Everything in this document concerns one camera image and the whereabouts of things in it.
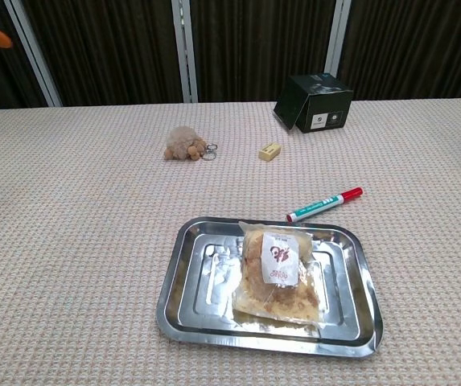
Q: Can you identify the black pleated curtain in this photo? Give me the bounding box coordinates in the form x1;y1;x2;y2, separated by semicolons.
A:
0;0;461;114

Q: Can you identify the small yellow eraser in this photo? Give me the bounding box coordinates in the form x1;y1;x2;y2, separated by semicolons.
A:
258;143;282;162

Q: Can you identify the black cardboard box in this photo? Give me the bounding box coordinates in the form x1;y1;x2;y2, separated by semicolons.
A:
273;72;354;134

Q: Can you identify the aluminium frame post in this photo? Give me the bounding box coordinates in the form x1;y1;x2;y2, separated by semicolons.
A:
171;0;200;104
3;0;63;108
324;0;352;78

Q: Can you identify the brown plush keychain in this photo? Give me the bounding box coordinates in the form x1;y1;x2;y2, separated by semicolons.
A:
163;125;219;162

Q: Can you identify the pink woven tablecloth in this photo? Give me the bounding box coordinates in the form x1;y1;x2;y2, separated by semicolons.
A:
0;96;461;386

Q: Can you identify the stainless steel rectangular tray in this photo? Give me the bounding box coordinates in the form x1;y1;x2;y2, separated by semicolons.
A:
155;216;384;360

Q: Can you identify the whiteboard marker with red cap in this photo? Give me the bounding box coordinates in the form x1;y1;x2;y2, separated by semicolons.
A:
286;187;364;224

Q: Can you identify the snack bag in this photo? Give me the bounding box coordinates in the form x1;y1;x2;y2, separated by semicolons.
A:
232;220;326;329

